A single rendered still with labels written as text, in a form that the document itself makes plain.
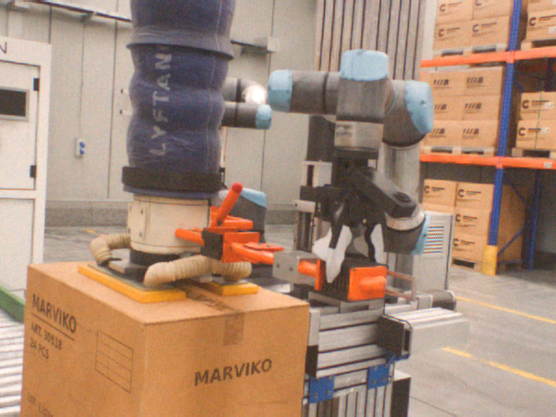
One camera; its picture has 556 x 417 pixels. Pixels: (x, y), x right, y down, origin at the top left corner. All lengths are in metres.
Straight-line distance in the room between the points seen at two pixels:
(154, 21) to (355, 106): 0.58
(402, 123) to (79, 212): 10.05
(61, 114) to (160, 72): 9.90
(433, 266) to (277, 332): 0.99
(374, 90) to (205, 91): 0.52
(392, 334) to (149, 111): 0.90
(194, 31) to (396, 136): 0.50
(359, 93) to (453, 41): 9.01
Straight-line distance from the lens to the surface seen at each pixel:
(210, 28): 1.45
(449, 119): 9.83
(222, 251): 1.27
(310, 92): 1.13
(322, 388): 1.85
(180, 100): 1.41
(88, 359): 1.43
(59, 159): 11.29
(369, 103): 1.02
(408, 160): 1.59
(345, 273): 1.02
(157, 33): 1.43
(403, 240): 1.76
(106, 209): 11.51
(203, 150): 1.43
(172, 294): 1.36
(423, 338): 1.85
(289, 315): 1.40
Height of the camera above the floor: 1.38
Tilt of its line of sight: 5 degrees down
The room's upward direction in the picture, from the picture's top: 4 degrees clockwise
